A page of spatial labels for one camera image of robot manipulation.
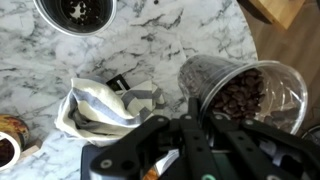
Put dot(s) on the round marble table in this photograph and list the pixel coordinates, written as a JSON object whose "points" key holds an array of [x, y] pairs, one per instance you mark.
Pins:
{"points": [[148, 39]]}

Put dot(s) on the striped cloth towel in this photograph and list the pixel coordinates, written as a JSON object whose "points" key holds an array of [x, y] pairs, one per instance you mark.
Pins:
{"points": [[92, 111]]}

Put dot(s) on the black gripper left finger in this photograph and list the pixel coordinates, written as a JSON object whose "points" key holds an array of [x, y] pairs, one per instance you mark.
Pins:
{"points": [[131, 157]]}

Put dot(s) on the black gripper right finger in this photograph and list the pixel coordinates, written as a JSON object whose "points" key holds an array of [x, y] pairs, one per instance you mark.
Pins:
{"points": [[266, 152]]}

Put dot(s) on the clear cup with coffee beans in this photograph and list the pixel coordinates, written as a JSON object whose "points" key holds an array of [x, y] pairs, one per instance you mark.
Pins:
{"points": [[267, 91]]}

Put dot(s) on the small dark mug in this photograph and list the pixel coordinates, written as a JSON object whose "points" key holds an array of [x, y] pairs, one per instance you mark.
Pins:
{"points": [[14, 135]]}

